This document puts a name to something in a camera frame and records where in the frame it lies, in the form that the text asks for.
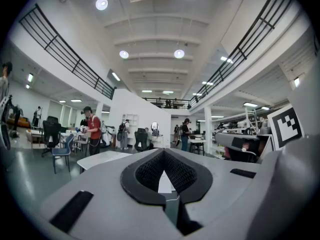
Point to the blue chair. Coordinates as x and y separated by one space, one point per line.
62 150

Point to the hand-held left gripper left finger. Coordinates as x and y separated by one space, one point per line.
105 199

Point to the round ceiling lamp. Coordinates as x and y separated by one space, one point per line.
179 53
101 4
124 54

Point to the black balcony railing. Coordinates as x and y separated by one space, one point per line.
62 49
240 51

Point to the white open shelf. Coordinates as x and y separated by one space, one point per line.
131 121

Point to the orange sofa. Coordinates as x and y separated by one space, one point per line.
21 122

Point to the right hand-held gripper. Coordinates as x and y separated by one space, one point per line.
287 179

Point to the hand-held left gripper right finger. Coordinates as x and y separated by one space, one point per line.
220 189

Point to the black office chair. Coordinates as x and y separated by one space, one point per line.
141 139
51 131

